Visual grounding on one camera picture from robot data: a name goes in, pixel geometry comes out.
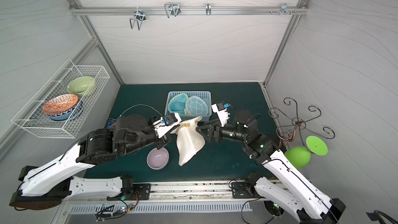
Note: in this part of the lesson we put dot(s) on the cream mesh laundry bag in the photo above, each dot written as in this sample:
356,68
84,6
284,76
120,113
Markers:
189,141

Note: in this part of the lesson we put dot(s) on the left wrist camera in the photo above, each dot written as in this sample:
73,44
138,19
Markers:
166,124

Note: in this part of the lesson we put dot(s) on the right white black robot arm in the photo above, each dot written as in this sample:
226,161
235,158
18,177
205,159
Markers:
300,198

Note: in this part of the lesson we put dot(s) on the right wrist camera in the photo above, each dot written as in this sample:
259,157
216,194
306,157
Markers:
221,109

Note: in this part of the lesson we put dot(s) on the aluminium front rail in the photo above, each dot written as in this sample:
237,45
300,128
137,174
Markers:
186,191

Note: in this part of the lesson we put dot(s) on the blue snack bag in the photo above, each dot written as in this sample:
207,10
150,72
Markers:
110,122

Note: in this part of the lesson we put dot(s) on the white wire wall basket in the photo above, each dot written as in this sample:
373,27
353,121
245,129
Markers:
31,118

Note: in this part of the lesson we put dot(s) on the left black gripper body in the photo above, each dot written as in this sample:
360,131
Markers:
161,138

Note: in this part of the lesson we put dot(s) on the dark green table mat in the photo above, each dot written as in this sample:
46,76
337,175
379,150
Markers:
223,160

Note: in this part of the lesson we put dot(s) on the lilac ceramic bowl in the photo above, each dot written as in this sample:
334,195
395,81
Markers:
158,159

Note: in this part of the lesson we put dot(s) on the aluminium top rail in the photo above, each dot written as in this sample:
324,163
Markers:
185,11

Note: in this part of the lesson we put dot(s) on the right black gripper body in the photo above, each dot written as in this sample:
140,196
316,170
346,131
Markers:
214,132

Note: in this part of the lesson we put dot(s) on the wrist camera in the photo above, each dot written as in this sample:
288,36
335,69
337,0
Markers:
221,109
166,124

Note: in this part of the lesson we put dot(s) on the light blue plastic basket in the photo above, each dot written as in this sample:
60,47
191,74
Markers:
205,95

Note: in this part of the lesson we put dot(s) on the green ceramic bowl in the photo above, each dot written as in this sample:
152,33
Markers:
82,86

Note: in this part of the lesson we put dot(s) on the black scrolled metal stand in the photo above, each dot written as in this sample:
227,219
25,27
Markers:
288,133

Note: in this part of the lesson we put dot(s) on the white slotted cable duct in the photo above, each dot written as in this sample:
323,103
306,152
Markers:
165,207

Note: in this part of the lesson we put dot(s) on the left double metal hook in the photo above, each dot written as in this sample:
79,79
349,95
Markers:
137,20

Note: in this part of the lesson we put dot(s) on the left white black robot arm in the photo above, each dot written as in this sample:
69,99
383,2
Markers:
57,181

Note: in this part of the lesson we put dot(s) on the blue bowl under orange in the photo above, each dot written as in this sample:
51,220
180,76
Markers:
76,112

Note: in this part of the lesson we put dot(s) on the aluminium rail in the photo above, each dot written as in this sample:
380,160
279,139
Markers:
186,191
185,11

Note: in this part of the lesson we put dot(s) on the green round disc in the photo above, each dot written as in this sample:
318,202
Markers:
316,146

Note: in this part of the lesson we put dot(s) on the teal mesh laundry bag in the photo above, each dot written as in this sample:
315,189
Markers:
188,105

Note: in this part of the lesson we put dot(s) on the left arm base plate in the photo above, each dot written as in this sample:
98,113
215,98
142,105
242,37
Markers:
141,191

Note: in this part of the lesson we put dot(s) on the small metal hook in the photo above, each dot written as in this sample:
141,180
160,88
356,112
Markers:
208,9

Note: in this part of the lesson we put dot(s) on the middle metal hook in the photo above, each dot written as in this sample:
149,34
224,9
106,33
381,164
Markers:
172,9

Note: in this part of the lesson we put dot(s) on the right metal hook bracket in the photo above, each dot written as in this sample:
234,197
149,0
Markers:
283,11

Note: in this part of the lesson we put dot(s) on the orange patterned bowl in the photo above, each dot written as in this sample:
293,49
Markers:
60,104

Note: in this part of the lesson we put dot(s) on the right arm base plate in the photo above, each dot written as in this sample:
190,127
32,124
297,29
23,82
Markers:
241,190

